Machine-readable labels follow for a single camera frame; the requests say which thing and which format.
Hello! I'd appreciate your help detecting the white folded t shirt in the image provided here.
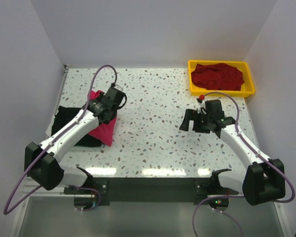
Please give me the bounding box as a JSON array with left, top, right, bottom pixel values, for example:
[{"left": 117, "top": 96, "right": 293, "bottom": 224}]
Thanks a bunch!
[{"left": 45, "top": 115, "right": 55, "bottom": 138}]

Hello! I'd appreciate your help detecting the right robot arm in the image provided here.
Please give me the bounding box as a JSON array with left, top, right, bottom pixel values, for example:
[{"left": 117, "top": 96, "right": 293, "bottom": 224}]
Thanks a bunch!
[{"left": 180, "top": 99, "right": 286, "bottom": 205}]

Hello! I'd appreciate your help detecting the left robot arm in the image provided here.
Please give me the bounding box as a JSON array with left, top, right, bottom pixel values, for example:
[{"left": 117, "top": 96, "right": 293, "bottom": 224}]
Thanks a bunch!
[{"left": 24, "top": 87, "right": 127, "bottom": 191}]

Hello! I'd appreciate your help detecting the yellow plastic bin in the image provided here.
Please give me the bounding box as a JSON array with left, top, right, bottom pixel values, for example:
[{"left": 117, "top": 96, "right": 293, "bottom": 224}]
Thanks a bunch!
[{"left": 187, "top": 60, "right": 255, "bottom": 97}]

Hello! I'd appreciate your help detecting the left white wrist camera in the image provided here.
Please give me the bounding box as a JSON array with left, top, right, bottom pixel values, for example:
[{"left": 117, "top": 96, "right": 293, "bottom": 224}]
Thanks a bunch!
[{"left": 111, "top": 83, "right": 123, "bottom": 91}]

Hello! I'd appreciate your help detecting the aluminium table frame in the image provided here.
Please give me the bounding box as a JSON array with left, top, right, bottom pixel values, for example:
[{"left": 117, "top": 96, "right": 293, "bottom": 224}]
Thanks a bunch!
[{"left": 8, "top": 64, "right": 287, "bottom": 237}]

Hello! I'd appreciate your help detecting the dark red t shirt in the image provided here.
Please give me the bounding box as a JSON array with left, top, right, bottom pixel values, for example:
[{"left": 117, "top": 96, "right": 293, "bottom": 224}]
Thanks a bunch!
[{"left": 191, "top": 63, "right": 244, "bottom": 91}]

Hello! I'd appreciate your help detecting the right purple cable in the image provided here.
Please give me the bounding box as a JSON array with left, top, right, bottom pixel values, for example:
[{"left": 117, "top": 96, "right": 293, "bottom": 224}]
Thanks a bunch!
[{"left": 192, "top": 92, "right": 296, "bottom": 237}]

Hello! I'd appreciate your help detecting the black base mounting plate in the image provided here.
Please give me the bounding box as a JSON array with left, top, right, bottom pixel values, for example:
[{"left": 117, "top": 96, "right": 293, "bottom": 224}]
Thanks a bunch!
[{"left": 64, "top": 177, "right": 238, "bottom": 207}]

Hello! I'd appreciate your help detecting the pink t shirt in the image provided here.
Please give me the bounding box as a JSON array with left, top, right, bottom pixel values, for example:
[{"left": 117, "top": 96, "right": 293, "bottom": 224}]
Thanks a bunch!
[{"left": 87, "top": 90, "right": 118, "bottom": 147}]

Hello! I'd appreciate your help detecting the folded black t shirt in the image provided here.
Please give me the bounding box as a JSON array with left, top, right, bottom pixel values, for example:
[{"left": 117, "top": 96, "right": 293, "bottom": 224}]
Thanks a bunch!
[{"left": 51, "top": 106, "right": 102, "bottom": 148}]

